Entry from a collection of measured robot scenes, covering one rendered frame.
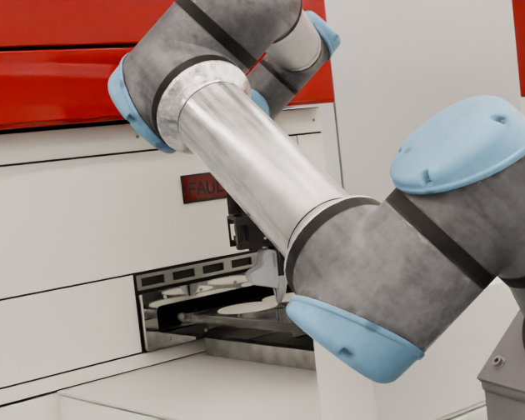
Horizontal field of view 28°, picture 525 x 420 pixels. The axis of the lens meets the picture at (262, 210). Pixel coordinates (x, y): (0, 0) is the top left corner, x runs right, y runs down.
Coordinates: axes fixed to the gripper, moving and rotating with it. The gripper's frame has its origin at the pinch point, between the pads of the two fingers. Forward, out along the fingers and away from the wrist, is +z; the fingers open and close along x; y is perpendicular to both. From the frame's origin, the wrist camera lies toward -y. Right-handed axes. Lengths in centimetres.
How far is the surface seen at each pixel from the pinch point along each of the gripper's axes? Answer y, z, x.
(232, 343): 9.2, 6.7, 0.5
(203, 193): 9.3, -17.6, -10.5
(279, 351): 4.0, 7.0, 10.8
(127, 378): 27.0, 9.3, 2.5
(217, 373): 13.8, 9.3, 9.1
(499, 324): -16.1, 0.5, 46.3
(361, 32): -99, -64, -232
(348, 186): -85, -5, -225
